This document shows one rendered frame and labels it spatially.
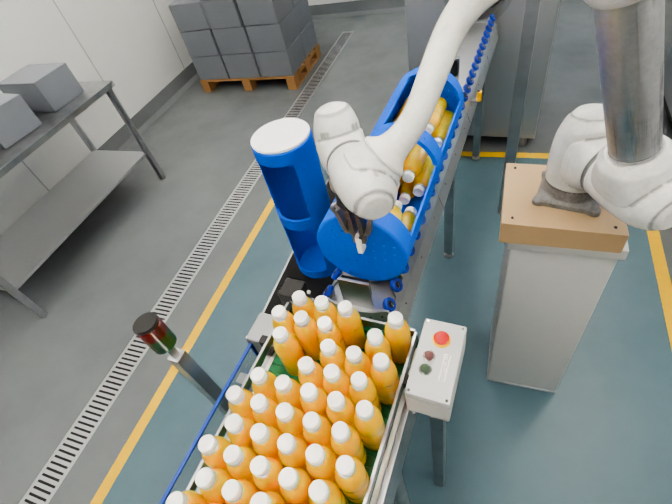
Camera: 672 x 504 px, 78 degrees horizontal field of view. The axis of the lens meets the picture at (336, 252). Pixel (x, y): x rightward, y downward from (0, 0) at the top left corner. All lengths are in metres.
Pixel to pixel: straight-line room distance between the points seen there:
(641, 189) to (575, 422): 1.30
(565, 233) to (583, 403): 1.10
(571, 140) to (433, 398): 0.76
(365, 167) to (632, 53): 0.50
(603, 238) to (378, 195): 0.78
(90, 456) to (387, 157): 2.28
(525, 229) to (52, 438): 2.56
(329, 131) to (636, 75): 0.57
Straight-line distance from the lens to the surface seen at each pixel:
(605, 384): 2.33
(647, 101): 1.03
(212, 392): 1.36
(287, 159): 1.87
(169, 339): 1.12
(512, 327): 1.79
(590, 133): 1.27
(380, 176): 0.77
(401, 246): 1.16
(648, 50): 0.96
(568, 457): 2.15
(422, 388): 0.98
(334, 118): 0.88
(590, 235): 1.35
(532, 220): 1.34
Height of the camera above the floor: 2.00
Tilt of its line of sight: 47 degrees down
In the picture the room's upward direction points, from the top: 16 degrees counter-clockwise
